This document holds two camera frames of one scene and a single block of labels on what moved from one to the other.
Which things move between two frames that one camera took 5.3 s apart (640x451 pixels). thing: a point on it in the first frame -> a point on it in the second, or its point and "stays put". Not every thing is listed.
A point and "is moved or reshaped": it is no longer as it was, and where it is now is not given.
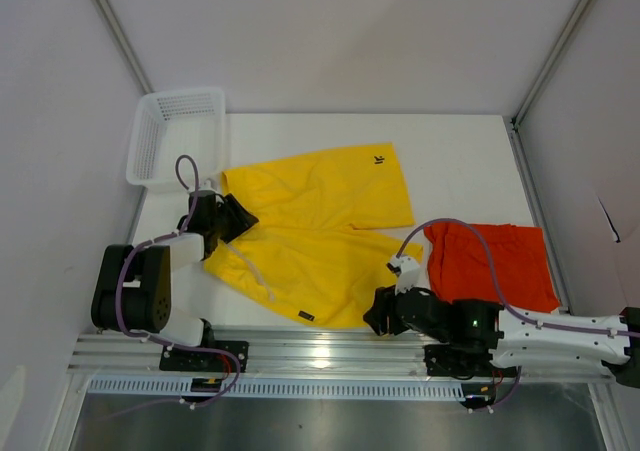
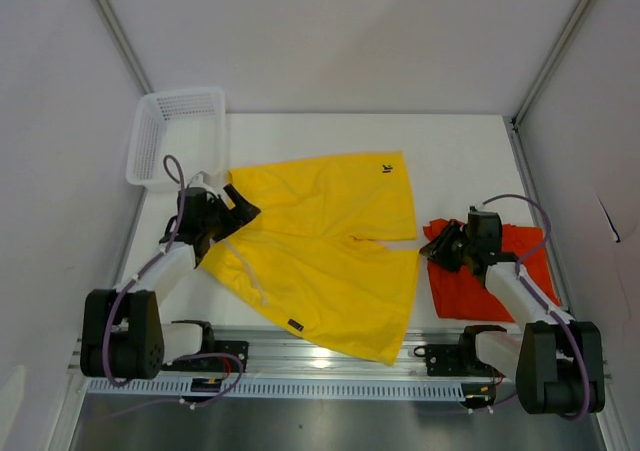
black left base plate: x=187 y=360 stays put
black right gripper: x=378 y=313 -> x=433 y=248
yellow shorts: x=319 y=249 is moved or reshaped
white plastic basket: x=170 y=124 stays put
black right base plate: x=463 y=361 stays put
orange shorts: x=507 y=265 stays put
